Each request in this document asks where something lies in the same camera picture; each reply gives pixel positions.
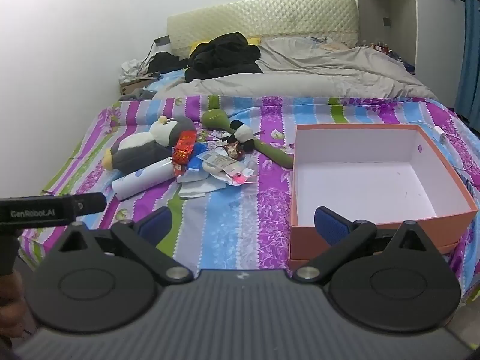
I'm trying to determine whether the pink cardboard box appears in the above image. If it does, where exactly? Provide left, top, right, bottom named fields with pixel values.
left=289, top=123, right=480, bottom=261

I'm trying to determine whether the black clothes pile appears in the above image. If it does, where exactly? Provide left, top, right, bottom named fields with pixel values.
left=184, top=32, right=263, bottom=82

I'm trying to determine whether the wall socket with cable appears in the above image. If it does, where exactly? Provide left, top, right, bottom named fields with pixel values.
left=140, top=35, right=171, bottom=74

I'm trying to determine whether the cream quilted headboard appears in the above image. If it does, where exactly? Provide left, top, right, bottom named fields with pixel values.
left=167, top=0, right=359, bottom=59

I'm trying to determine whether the black bag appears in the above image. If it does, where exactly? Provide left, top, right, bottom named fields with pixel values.
left=146, top=52, right=188, bottom=74

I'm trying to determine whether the blue face mask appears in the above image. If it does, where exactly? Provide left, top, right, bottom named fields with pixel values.
left=177, top=159, right=230, bottom=199

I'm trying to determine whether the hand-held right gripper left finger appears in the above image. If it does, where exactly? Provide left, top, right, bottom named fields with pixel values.
left=56, top=206, right=195, bottom=286

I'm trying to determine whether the grey cloth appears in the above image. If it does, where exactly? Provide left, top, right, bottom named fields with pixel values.
left=120, top=87, right=158, bottom=102

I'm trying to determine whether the green massage hammer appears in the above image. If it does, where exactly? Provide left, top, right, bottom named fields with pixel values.
left=200, top=109, right=295, bottom=169

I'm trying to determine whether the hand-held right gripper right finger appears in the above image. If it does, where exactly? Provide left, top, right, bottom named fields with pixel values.
left=292, top=206, right=430, bottom=282

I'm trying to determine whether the row of small bottles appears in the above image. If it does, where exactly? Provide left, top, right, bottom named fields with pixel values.
left=369, top=39, right=404, bottom=61

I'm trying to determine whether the white wardrobe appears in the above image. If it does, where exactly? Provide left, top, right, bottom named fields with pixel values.
left=354, top=0, right=467, bottom=76

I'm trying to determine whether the brown snack packet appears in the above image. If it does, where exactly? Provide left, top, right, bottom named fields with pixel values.
left=226, top=140, right=247, bottom=159

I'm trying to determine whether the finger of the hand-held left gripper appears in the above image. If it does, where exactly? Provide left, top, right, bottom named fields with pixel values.
left=77, top=192, right=107, bottom=217

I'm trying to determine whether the yellow pillow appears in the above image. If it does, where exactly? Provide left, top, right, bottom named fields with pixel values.
left=189, top=37, right=261, bottom=55

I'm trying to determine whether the white spray bottle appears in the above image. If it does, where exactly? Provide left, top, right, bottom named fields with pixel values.
left=112, top=157, right=177, bottom=201

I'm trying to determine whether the grey white penguin plush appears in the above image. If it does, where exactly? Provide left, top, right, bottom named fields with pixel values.
left=103, top=115, right=197, bottom=175

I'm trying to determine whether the white crumpled cloth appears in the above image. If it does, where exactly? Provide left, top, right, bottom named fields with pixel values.
left=120, top=59, right=147, bottom=81

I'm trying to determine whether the person's left hand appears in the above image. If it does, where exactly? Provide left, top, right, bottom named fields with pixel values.
left=0, top=272, right=34, bottom=346

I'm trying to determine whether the grey duvet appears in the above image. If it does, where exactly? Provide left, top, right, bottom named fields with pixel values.
left=152, top=37, right=439, bottom=102

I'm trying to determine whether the white charger cable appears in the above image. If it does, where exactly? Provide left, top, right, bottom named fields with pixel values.
left=412, top=120, right=474, bottom=171

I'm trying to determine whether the blue curtain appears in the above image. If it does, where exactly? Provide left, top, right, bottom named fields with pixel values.
left=455, top=0, right=480, bottom=121

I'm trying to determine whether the striped floral bedsheet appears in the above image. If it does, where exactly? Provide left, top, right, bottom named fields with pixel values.
left=19, top=95, right=480, bottom=304

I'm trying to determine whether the clear packet with pink item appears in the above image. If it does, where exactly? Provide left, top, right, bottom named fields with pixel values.
left=225, top=159, right=259, bottom=188

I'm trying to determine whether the brown cardboard box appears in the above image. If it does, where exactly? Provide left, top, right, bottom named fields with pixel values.
left=119, top=77, right=158, bottom=96

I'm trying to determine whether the clear plastic packet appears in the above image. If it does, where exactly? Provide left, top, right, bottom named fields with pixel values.
left=202, top=153, right=241, bottom=176

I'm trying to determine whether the red snack packet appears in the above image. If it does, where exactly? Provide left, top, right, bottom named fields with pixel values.
left=171, top=130, right=196, bottom=177

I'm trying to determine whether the small panda plush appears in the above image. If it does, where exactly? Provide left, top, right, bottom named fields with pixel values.
left=225, top=119, right=259, bottom=154

